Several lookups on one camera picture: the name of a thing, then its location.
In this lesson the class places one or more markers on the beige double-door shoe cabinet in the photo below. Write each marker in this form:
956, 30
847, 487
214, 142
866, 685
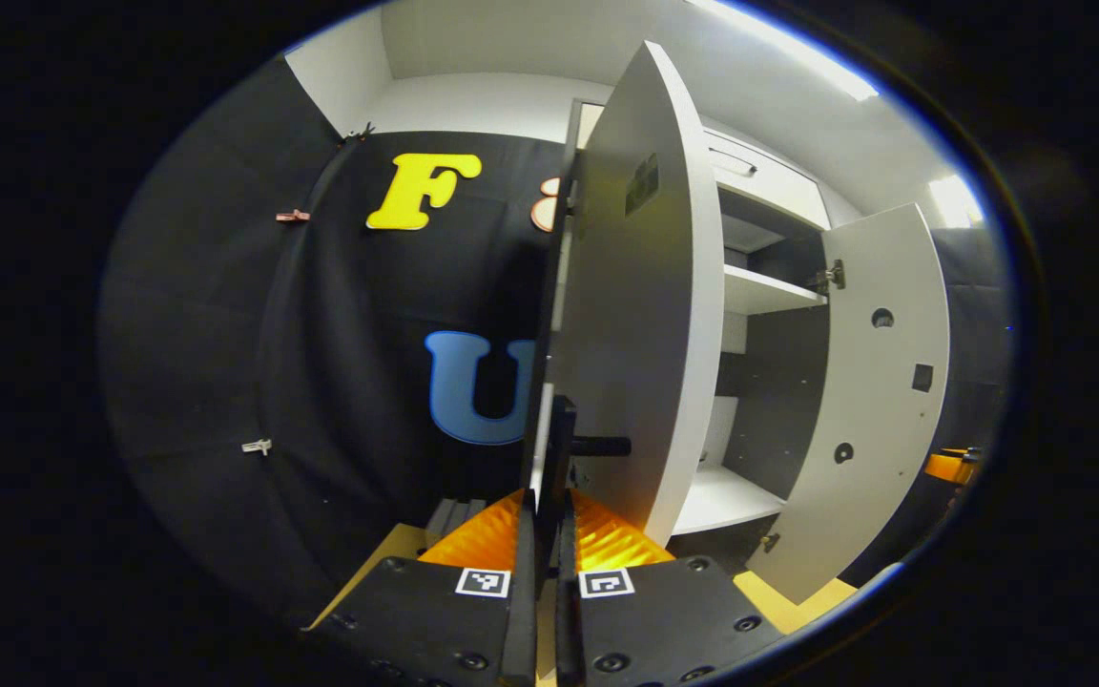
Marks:
769, 420

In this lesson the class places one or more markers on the long ceiling light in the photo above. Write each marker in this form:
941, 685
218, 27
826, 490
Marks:
788, 52

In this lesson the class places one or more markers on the black backdrop cloth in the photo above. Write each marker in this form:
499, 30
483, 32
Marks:
340, 363

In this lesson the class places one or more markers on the white cabinet shelf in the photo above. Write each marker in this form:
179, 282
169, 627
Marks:
764, 291
721, 496

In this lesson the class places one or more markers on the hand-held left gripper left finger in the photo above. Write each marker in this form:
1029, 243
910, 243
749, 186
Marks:
454, 620

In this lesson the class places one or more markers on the white clip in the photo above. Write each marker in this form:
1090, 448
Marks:
257, 446

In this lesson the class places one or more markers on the black clip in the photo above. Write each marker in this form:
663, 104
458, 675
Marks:
360, 132

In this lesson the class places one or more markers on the pink clip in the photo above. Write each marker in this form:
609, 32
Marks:
292, 217

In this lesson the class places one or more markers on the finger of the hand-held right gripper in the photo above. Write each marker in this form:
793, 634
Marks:
948, 467

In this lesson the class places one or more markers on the beige cabinet drawer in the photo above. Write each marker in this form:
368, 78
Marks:
778, 181

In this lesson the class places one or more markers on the beige cabinet door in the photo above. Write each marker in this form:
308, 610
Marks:
645, 315
864, 401

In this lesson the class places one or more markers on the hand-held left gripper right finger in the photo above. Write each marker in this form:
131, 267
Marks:
654, 620

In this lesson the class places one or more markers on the metal door hinge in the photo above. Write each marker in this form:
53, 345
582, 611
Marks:
831, 276
769, 543

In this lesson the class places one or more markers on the small ceiling light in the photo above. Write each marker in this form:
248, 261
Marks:
956, 200

